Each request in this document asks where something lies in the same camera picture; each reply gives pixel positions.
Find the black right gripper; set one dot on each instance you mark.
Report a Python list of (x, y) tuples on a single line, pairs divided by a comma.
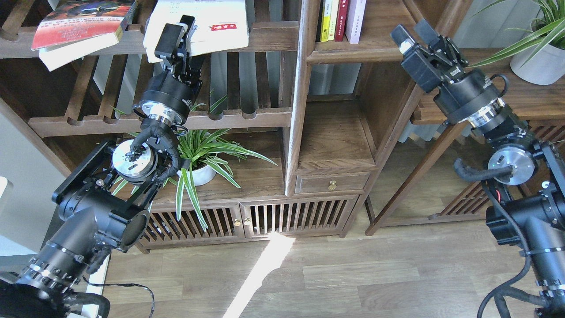
[(463, 96)]

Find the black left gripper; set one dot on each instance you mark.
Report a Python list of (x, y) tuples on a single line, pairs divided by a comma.
[(170, 95)]

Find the white book red logo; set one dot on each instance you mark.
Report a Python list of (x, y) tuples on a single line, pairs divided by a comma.
[(220, 25)]

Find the pale pink thin book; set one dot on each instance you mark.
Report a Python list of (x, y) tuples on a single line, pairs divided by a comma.
[(355, 15)]

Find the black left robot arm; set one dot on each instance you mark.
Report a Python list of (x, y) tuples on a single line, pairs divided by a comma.
[(103, 203)]

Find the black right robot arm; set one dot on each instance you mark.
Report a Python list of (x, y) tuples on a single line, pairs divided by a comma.
[(524, 177)]

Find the dark red upright book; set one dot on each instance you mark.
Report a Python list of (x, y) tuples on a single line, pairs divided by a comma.
[(341, 20)]

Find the yellow upright book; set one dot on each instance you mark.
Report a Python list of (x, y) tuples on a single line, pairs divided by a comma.
[(329, 17)]

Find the red cover thick book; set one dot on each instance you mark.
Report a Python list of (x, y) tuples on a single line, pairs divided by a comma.
[(79, 28)]

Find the green spider plant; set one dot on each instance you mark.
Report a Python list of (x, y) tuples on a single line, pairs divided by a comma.
[(195, 146)]

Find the green plant top right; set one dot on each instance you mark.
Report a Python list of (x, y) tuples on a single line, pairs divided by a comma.
[(517, 26)]

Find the large white plant pot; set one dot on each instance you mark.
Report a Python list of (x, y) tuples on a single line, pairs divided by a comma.
[(544, 68)]

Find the small white plant pot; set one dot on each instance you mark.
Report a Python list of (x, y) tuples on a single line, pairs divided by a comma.
[(201, 175)]

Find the small wooden drawer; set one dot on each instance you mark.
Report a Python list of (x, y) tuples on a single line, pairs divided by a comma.
[(331, 182)]

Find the left slatted cabinet door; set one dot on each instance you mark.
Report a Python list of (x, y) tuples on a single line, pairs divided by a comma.
[(165, 231)]

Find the slatted cabinet door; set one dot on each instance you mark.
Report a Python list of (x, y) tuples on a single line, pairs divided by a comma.
[(165, 231), (299, 217)]

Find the right slatted cabinet door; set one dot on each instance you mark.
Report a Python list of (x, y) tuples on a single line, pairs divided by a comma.
[(299, 217)]

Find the grey cabinet at left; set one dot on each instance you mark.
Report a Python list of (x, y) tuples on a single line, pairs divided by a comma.
[(28, 209)]

